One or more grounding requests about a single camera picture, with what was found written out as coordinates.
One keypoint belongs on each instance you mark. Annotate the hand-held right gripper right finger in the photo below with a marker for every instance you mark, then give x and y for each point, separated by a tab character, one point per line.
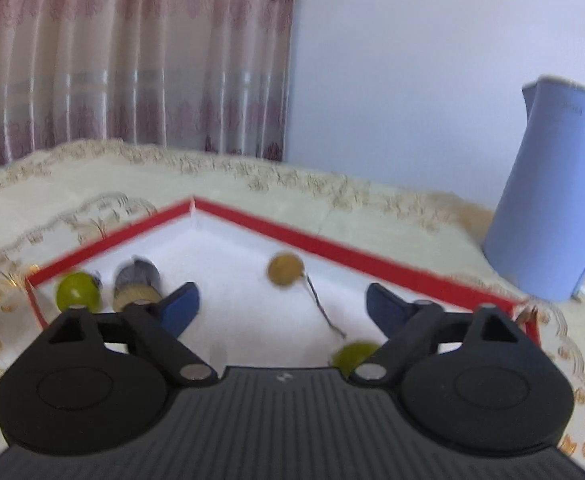
387	306

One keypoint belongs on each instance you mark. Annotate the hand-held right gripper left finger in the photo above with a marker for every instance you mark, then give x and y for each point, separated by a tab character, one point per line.
180	307

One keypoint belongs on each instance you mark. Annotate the grey sugar cane piece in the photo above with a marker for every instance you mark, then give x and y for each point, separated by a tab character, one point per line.
135	280

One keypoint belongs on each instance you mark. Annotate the green round citrus fruit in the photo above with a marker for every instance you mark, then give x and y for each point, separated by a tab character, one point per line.
353	355
77	291

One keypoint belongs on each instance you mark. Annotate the red cardboard box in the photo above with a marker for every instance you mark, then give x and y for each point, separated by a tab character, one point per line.
252	260

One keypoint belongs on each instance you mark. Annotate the yellow-brown round fruit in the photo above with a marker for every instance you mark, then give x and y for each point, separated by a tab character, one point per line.
285	270

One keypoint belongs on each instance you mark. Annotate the light blue electric kettle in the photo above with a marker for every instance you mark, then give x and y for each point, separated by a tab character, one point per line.
552	200

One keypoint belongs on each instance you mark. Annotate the pink patterned curtain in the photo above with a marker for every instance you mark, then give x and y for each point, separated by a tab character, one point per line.
122	50

